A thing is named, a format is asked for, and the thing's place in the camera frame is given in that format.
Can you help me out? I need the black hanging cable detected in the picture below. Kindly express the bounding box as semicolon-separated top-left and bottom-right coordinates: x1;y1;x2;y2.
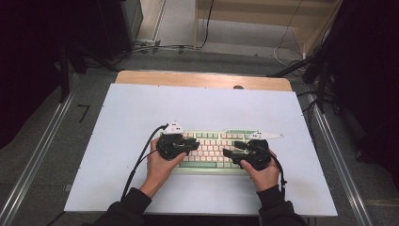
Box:
197;0;216;50

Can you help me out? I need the dark curtain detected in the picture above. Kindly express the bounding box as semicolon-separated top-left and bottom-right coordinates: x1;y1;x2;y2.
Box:
0;0;67;150

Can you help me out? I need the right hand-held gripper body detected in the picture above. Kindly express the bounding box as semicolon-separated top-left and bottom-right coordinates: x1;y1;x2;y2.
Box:
240;130;285;172

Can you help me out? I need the metal floor rail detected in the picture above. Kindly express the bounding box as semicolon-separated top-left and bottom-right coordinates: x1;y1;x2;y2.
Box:
308;93;375;226
0;89;77;226

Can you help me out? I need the black metal stand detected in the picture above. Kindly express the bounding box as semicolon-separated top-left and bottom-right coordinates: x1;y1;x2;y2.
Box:
57;43;120;104
266;56;333;115

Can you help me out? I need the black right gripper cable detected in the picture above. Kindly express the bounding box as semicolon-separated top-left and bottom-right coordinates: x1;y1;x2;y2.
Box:
264;145;288;201

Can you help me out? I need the black cabinet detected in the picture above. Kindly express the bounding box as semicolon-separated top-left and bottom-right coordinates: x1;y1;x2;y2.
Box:
95;0;144;61

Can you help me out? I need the green and cream keyboard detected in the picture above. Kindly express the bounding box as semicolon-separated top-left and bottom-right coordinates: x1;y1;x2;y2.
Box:
159;128;262;175

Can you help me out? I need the person's right hand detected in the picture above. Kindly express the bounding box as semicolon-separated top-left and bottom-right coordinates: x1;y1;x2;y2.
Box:
239;150;280;193

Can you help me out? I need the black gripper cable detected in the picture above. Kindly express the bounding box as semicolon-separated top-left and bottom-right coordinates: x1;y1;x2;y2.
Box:
264;145;288;201
120;123;170;202

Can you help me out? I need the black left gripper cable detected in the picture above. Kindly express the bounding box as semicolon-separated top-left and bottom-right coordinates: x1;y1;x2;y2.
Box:
120;123;170;202

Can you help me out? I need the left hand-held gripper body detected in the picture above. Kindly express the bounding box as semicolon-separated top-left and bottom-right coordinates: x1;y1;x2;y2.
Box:
156;120;190;162

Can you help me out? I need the wooden table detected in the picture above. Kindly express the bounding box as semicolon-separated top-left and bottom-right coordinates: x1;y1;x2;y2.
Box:
115;70;294;92

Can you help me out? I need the light wooden shelf unit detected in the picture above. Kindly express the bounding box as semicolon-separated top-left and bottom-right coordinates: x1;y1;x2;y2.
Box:
193;0;343;58

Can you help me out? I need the person's left hand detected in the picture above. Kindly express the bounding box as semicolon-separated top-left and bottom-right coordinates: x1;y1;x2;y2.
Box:
144;137;188;193

